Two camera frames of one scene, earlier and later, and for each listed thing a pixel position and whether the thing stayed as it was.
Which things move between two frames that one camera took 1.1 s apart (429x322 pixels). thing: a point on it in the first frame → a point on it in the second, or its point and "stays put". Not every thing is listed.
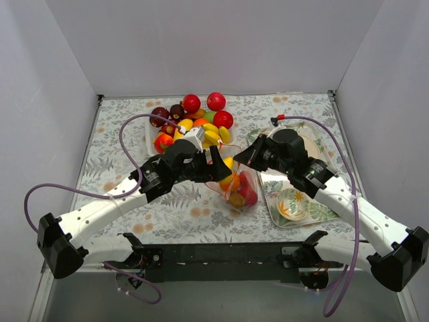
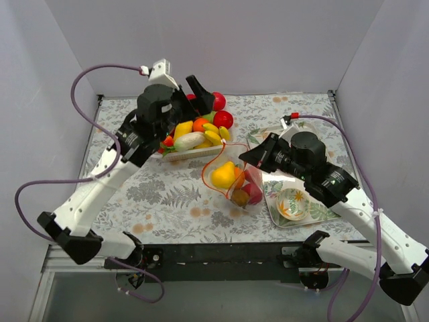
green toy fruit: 210,115 stays put
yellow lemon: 229,162 → 223,176
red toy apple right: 222,119 stays put
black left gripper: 204,164 → 183,101
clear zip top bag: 238,189 stays put
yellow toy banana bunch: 213,135 stays put
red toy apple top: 216,101 stays put
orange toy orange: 232,185 → 239,177
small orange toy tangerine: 200,122 stays put
